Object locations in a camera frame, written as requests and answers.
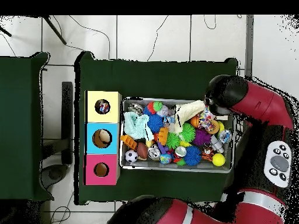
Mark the wide orange studded block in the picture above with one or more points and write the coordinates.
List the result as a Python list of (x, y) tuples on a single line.
[(162, 135)]

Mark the long orange toy block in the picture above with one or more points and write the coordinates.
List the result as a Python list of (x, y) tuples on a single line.
[(129, 141)]

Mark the brown toy football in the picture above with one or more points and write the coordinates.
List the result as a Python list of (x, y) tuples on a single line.
[(142, 151)]

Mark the cream yellow cloth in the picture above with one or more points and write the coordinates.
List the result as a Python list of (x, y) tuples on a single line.
[(186, 110)]

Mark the small colourful patterned cloth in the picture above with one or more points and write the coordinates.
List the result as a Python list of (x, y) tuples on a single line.
[(102, 106)]

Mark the purple spiky rubber ball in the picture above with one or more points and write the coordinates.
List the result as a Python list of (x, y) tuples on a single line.
[(201, 137)]

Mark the colourful print cloth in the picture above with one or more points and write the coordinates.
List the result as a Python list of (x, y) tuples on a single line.
[(206, 120)]

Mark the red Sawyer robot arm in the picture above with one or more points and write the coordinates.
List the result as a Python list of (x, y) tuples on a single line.
[(261, 102)]

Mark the silver mesh bin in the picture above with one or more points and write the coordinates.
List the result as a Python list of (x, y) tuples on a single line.
[(144, 164)]

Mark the wooden box with three holes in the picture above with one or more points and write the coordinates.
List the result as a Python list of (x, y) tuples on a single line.
[(102, 144)]

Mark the mint green cloth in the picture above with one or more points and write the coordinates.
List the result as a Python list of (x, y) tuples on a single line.
[(135, 126)]

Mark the black and white soccer ball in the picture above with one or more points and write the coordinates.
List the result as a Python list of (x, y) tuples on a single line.
[(131, 156)]

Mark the blue globe ball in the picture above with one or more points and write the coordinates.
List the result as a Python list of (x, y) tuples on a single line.
[(165, 158)]

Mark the dark green tablecloth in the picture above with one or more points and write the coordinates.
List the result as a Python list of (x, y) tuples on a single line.
[(21, 116), (163, 79)]

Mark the blue spiky rubber ball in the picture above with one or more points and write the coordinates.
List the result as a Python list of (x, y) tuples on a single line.
[(192, 155)]

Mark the yellow ball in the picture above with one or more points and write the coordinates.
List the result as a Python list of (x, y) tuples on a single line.
[(218, 159)]

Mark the grey round stand base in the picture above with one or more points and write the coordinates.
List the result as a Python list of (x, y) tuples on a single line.
[(55, 173)]

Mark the black tripod leg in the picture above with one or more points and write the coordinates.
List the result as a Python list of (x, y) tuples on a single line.
[(55, 29), (5, 32)]

